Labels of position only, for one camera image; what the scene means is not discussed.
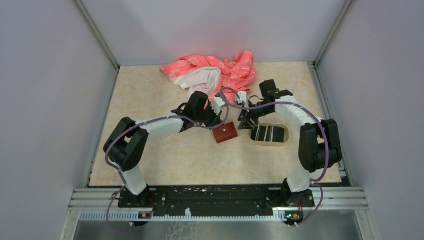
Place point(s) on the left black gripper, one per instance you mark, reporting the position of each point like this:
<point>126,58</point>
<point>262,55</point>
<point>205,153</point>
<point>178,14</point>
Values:
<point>216,120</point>

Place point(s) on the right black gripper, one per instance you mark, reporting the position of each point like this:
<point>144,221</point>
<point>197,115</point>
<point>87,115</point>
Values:
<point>245,122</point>

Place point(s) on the red card holder wallet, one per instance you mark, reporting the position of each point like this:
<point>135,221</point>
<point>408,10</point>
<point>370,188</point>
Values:
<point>225,132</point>

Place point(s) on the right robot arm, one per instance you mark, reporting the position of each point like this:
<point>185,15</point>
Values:
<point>319,145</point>

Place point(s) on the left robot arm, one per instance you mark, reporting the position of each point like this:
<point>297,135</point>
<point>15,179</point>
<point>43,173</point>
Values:
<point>126,145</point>

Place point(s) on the beige oval card tray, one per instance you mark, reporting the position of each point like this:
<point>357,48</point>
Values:
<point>269,135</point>

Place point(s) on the pink and white cloth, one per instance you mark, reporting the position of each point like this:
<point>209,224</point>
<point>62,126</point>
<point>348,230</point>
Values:
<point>209,74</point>

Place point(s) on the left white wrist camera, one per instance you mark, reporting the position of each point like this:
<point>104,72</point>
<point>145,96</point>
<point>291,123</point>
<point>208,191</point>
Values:
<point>216,104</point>

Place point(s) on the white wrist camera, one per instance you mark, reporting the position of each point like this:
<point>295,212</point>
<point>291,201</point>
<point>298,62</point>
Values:
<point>241,99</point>
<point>216,104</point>

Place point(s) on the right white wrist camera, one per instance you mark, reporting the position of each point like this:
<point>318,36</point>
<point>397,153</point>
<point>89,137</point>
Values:
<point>241,99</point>

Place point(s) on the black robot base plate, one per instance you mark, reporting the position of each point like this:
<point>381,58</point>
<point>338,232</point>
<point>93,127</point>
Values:
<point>245,200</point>

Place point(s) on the aluminium front frame rail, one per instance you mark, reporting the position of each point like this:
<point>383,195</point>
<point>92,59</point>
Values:
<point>98,205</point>

